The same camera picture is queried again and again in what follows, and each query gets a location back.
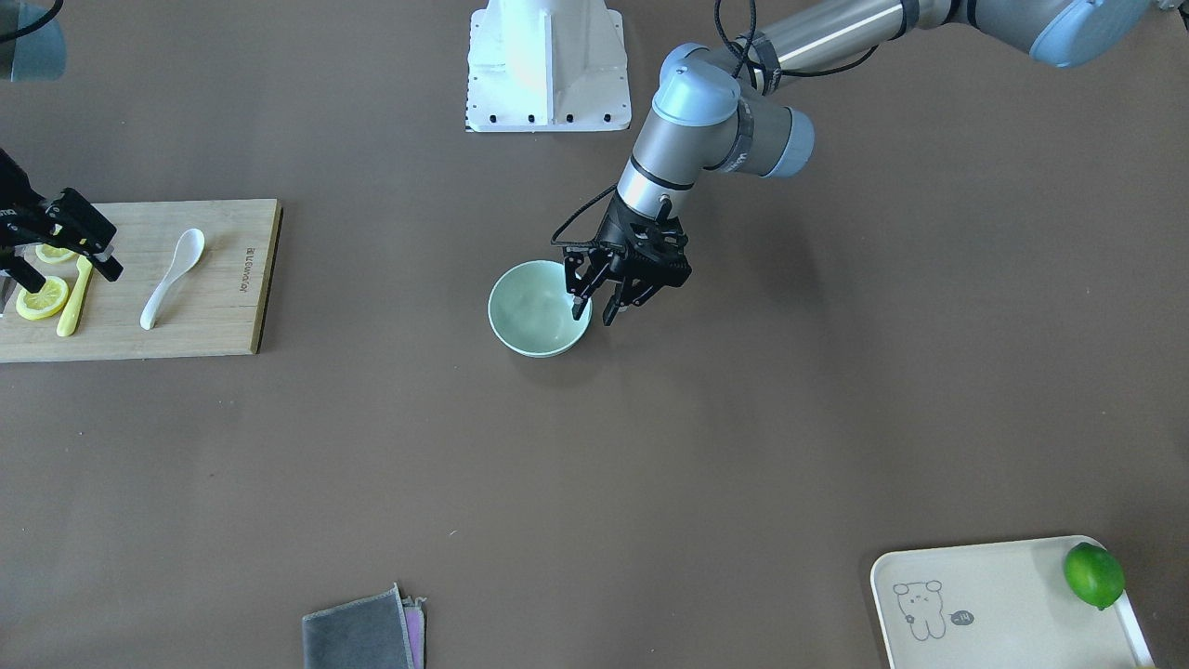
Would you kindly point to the green lime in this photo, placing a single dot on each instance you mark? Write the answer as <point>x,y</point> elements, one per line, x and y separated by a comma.
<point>1094,575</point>

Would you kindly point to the lemon slice lower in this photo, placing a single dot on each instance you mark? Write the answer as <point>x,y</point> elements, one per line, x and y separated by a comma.
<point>48,301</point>

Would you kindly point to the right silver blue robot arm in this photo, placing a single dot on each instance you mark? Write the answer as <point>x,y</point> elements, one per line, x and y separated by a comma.
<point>34,51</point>

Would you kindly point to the white ceramic spoon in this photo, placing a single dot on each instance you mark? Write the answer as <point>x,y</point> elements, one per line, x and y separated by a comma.
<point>188,251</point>

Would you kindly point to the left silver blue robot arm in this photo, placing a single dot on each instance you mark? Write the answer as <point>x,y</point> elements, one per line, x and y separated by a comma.
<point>713,112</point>

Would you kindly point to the lemon slice upper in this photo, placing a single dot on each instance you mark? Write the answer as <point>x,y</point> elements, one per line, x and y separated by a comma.
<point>48,254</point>

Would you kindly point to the yellow plastic knife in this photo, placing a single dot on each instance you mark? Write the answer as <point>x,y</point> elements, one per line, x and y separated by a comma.
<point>70,315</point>

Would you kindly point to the lemon slice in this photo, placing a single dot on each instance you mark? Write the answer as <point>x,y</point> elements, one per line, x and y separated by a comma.
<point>48,254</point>
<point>48,301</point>

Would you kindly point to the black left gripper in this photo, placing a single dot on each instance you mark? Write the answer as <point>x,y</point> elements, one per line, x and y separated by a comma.
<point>614,230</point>

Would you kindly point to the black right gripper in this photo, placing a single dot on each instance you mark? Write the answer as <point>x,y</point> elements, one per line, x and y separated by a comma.
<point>20,219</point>

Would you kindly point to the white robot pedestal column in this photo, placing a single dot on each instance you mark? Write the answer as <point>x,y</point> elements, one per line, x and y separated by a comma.
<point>547,66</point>

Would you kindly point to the grey folded cloth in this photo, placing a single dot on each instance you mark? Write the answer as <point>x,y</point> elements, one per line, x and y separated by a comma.
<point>384,631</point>

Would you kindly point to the mint green bowl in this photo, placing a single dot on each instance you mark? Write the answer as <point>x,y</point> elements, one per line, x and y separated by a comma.
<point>530,310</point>

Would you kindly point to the cream rabbit tray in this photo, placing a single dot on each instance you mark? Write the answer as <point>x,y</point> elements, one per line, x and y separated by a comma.
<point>998,605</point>

